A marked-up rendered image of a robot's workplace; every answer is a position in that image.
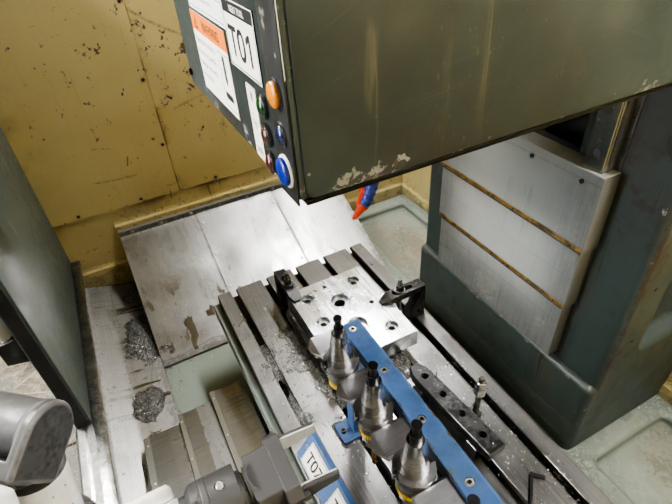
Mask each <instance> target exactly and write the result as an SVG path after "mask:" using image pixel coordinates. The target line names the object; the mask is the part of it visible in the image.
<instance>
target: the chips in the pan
mask: <svg viewBox="0 0 672 504"><path fill-rule="evenodd" d="M120 299H122V300H123V302H126V303H129V304H130V303H134V302H138V301H141V297H140V294H139V291H138V288H136V287H135V290H133V291H129V292H128V290H127V293H126V292H125V294H124V295H123V297H121V298H120ZM120 299H119V300H120ZM145 316H146V315H143V314H142V315H140V314H139V316H138V317H137V318H135V316H133V317H134V318H135V319H131V318H130V319H131V320H130V321H129V320H128V322H127V323H126V324H125V326H124V328H126V329H125V330H126V332H125V334H126V337H127V338H125V339H127V340H126V341H127V342H126V344H125V346H124V349H125V353H126V354H125V355H126V356H125V357H126V358H125V359H131V360H132V359H135V360H136V359H137V360H138V361H139V360H140V361H143V363H144V362H145V366H146V367H147V366H148V365H149V366H150V365H152V364H153V363H155V361H156V358H157V357H158V356H160V354H161V352H160V350H163V351H162V352H163V353H164V352H170V353H169V354H172V353H173V354H174V351H175V350H176V349H175V347H174V346H175V345H174V344H173V342H170V343H168V344H165V345H162V346H160V347H159V350H158V348H157V344H156V341H155V338H154V335H153V332H152V330H151V327H150V324H149V321H148V318H147V317H145ZM143 317H144V318H143ZM140 318H141V319H140ZM157 350H158V352H160V353H157ZM173 354H172V355H173ZM173 356H174V355H173ZM158 358H159V357H158ZM158 358H157V359H158ZM125 359H124V360H125ZM143 363H142V364H143ZM150 385H151V387H146V388H145V389H144V390H141V391H138V393H136V395H135V397H134V398H133V397H132V399H133V401H134V402H133V401H132V402H131V403H132V406H133V407H132V409H134V411H133V414H131V415H132V416H133V417H135V420H137V421H141V422H143V423H144V424H146V423H147V424H148V423H151V422H155V421H156V420H157V419H156V418H157V417H158V415H159V414H160V413H161V412H162V410H163V409H164V407H165V406H164V403H165V399H166V397H165V396H167V395H162V394H164V392H163V390H161V388H159V387H157V386H156V387H153V386H152V384H151V383H150ZM158 388H159V389H158ZM133 417H132V418H133ZM156 422H158V421H156ZM157 428H159V427H157ZM159 429H160V428H159ZM160 431H162V429H160V430H159V431H156V432H155V431H154V432H151V433H150V435H149V437H152V436H154V435H156V434H158V433H160ZM142 468H143V469H142V470H143V472H144V477H145V481H146V486H147V485H148V480H149V479H148V475H149V474H147V473H148V470H147V468H148V467H147V468H146V465H144V464H143V463H142Z"/></svg>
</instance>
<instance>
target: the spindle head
mask: <svg viewBox="0 0 672 504"><path fill-rule="evenodd" d="M233 1H235V2H236V3H238V4H240V5H242V6H244V7H246V8H248V9H250V10H252V12H253V19H254V26H255V32H256V39H257V45H258V52H259V58H260V65H261V71H262V78H263V85H264V87H263V88H262V87H261V86H260V85H259V84H258V83H256V82H255V81H254V80H253V79H251V78H250V77H249V76H248V75H246V74H245V73H244V72H243V71H241V70H240V69H239V68H238V67H236V66H235V65H234V64H233V63H232V60H231V55H230V49H229V44H228V39H227V33H226V30H225V29H224V28H222V27H221V26H219V25H218V24H216V23H215V22H213V21H212V20H210V19H209V18H207V17H206V16H204V15H203V14H201V13H200V12H198V11H197V10H195V9H194V8H192V7H191V6H189V1H188V0H174V5H175V9H176V13H177V17H178V21H179V25H180V29H181V34H182V38H183V42H184V46H185V50H186V54H187V59H188V63H189V67H190V68H189V73H190V75H192V79H193V82H194V84H195V85H196V86H197V87H198V88H199V89H200V90H201V91H202V92H203V94H204V95H205V96H206V97H207V98H208V99H209V100H210V101H211V102H212V103H213V105H214V106H215V107H216V108H217V109H218V110H219V111H220V112H221V113H222V114H223V116H224V117H225V118H226V119H227V120H228V121H229V122H230V123H231V124H232V125H233V127H234V128H235V129H236V130H237V131H238V132H239V133H240V134H241V135H242V136H243V138H244V139H245V140H246V141H247V142H248V143H249V144H250V145H251V146H252V147H253V148H254V150H255V151H256V152H257V148H256V142H255V136H254V131H253V125H252V119H251V113H250V108H249V102H248V96H247V91H246V85H245V83H246V82H247V83H248V84H249V85H250V86H251V87H253V88H254V89H255V90H256V95H257V93H261V94H263V96H264V97H265V99H266V102H267V105H268V110H269V116H268V119H266V120H264V119H262V117H261V116H260V120H261V124H262V123H264V122H265V123H266V124H267V125H268V126H269V128H270V130H271V133H272V137H273V146H272V147H271V148H268V147H267V146H266V145H265V150H270V151H271V152H272V153H273V155H274V157H275V160H276V159H277V158H278V155H277V148H276V141H275V135H274V128H273V121H272V114H271V108H270V103H269V101H268V98H267V95H266V84H267V81H266V74H265V67H264V60H263V54H262V47H261V40H260V33H259V27H258V20H257V13H256V6H255V0H233ZM275 2H276V10H277V18H278V26H279V34H280V42H281V50H282V58H283V66H284V74H285V87H286V95H287V103H288V111H289V119H290V127H291V135H292V143H293V151H294V159H295V167H296V175H297V183H298V191H299V199H300V200H303V201H304V202H305V204H306V205H311V204H314V203H317V202H320V201H323V200H326V199H329V198H332V197H335V196H339V195H342V194H345V193H348V192H351V191H354V190H357V189H360V188H363V187H366V186H369V185H372V184H375V183H378V182H381V181H384V180H387V179H390V178H393V177H397V176H400V175H403V174H406V173H409V172H412V171H415V170H418V169H421V168H424V167H427V166H430V165H433V164H436V163H439V162H442V161H445V160H448V159H451V158H455V157H458V156H461V155H464V154H467V153H470V152H473V151H476V150H479V149H482V148H485V147H488V146H491V145H494V144H497V143H500V142H503V141H506V140H509V139H513V138H516V137H519V136H522V135H525V134H528V133H531V132H534V131H537V130H540V129H543V128H546V127H549V126H552V125H555V124H558V123H561V122H564V121H567V120H571V119H574V118H577V117H580V116H583V115H586V114H589V113H592V112H595V111H598V110H601V109H604V108H607V107H610V106H613V105H616V104H619V103H622V102H625V101H629V100H632V99H635V98H638V97H641V96H644V95H647V94H650V93H653V92H656V91H659V90H662V89H665V88H668V87H671V86H672V0H275ZM189 8H190V9H192V10H193V11H195V12H196V13H197V14H199V15H200V16H202V17H203V18H205V19H206V20H208V21H209V22H211V23H212V24H214V25H215V26H216V27H218V28H219V29H221V30H222V31H224V35H225V41H226V46H227V51H228V56H229V62H230V67H231V72H232V77H233V83H234V88H235V93H236V99H237V104H238V109H239V114H240V120H241V121H240V120H239V119H238V118H237V117H236V116H235V115H234V114H233V113H232V112H231V111H230V110H229V109H228V108H227V107H226V106H225V105H224V104H223V103H222V102H221V100H220V99H219V98H218V97H217V96H216V95H215V94H214V93H213V92H212V91H211V90H210V89H209V88H208V87H207V86H206V82H205V77H204V73H203V69H202V64H201V60H200V55H199V51H198V46H197V42H196V38H195V33H194V29H193V24H192V20H191V15H190V11H189Z"/></svg>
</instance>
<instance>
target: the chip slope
mask: <svg viewBox="0 0 672 504"><path fill-rule="evenodd" d="M353 214H354V212H353V210H352V209H351V207H350V205H349V204H348V202H347V200H346V199H345V197H344V195H343V194H342V195H339V196H335V197H332V198H329V199H326V200H323V201H320V202H317V203H314V204H311V205H306V204H305V202H304V201H303V200H300V207H299V206H298V205H297V204H296V203H295V202H294V201H293V200H292V198H291V197H290V196H289V195H288V194H287V193H286V192H285V191H284V189H283V188H282V183H281V182H278V183H275V184H271V185H268V186H265V187H262V188H258V189H255V190H252V191H248V192H245V193H242V194H239V195H235V196H232V197H229V198H225V199H222V200H219V201H215V202H212V203H209V204H206V205H202V206H199V207H196V208H192V209H189V210H186V211H183V212H179V213H176V214H173V215H169V216H166V217H163V218H159V219H156V220H153V221H150V222H146V223H143V224H140V225H136V226H133V227H130V228H127V229H123V230H120V231H118V234H119V236H120V239H121V242H122V244H123V247H124V250H125V253H126V256H127V259H128V262H129V265H130V268H131V271H132V274H133V277H134V280H135V283H136V286H137V288H138V291H139V294H140V297H141V300H142V303H143V306H144V309H145V312H146V315H147V318H148V321H149V324H150V327H151V330H152V332H153V335H154V338H155V341H156V344H157V347H158V350H159V347H160V346H162V345H165V344H168V343H170V342H173V344H174V345H175V346H174V347H175V349H176V350H175V351H174V354H173V353H172V354H173V355H174V356H173V355H172V354H169V353H170V352H164V353H163V352H162V351H163V350H160V352H161V354H160V356H161V359H162V362H163V365H164V368H165V369H167V368H168V367H169V369H170V367H171V366H173V365H176V364H178V363H181V362H183V361H186V360H188V359H190V358H193V357H195V356H198V355H200V354H203V353H205V352H208V351H210V350H213V349H215V348H218V347H220V346H222V345H225V344H227V343H229V342H228V340H227V338H226V336H225V334H224V332H223V329H222V327H221V325H220V323H219V321H218V319H217V316H216V313H215V310H214V305H217V304H219V300H218V297H217V296H218V295H220V294H223V293H226V292H229V291H230V292H231V294H232V295H233V297H235V296H238V294H237V292H236V289H237V288H239V287H242V286H245V285H248V284H250V283H253V282H256V281H258V280H261V281H262V282H263V284H264V286H265V285H267V284H268V282H267V280H266V277H269V276H272V275H274V274H273V272H274V271H277V270H280V269H282V268H284V269H285V270H288V269H291V271H292V272H293V274H297V273H298V272H297V271H296V269H295V267H296V266H299V265H302V264H304V263H307V262H310V261H312V260H315V259H319V260H320V261H321V263H322V264H323V263H326V262H325V261H324V260H323V256H326V255H329V254H331V253H334V252H337V251H339V250H342V249H346V250H347V251H348V252H349V253H352V251H351V250H350V246H353V245H356V244H358V243H361V244H362V245H363V246H364V247H365V248H366V249H367V250H368V251H369V252H370V253H371V254H372V255H373V256H374V257H375V258H376V259H377V260H378V261H379V262H380V263H381V265H382V266H383V267H384V268H385V269H386V270H387V271H388V272H389V270H388V269H387V267H386V265H385V264H384V262H383V260H382V259H381V257H380V255H379V254H378V252H377V250H376V249H375V247H374V245H373V244H372V242H371V240H370V239H369V237H368V235H367V234H366V232H365V230H364V229H363V227H362V225H361V224H360V222H359V220H358V219H356V220H353V219H352V216H353ZM389 273H390V272H389ZM390 274H391V273H390ZM160 352H159V353H160ZM176 353H177V354H176ZM165 356H166V357H165Z"/></svg>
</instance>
